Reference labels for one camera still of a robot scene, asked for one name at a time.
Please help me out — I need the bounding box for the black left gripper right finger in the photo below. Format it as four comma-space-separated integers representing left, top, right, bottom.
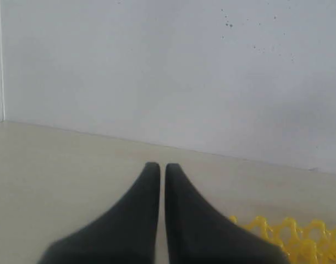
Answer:
164, 163, 289, 263

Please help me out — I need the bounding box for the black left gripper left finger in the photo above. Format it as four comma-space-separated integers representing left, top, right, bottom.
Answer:
39, 162, 160, 263

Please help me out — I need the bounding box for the yellow plastic egg tray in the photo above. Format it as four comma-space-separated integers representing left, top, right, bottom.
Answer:
241, 216, 336, 263

